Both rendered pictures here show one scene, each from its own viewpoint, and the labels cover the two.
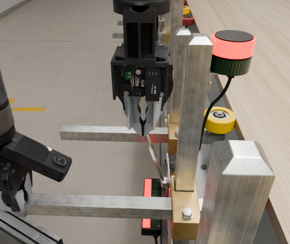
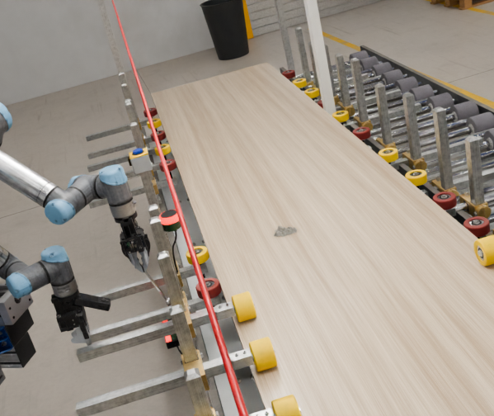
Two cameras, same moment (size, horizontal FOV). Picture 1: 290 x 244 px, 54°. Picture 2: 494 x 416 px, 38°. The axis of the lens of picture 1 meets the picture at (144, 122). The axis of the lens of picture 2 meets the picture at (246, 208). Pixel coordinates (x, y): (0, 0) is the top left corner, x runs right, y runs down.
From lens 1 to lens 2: 1.88 m
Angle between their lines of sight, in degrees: 12
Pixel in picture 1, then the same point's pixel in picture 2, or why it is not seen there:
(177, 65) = not seen: hidden behind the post
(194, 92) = (161, 243)
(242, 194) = (164, 263)
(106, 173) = (129, 375)
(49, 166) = (101, 303)
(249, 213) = (169, 268)
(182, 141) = not seen: hidden behind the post
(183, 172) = not seen: hidden behind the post
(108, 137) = (124, 293)
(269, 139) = (227, 256)
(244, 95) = (216, 232)
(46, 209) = (102, 334)
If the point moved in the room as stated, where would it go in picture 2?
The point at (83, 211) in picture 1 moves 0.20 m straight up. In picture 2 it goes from (124, 328) to (105, 276)
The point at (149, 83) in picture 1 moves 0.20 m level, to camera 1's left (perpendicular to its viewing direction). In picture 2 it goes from (138, 245) to (73, 265)
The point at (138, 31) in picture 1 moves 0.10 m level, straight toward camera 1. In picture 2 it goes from (128, 228) to (132, 241)
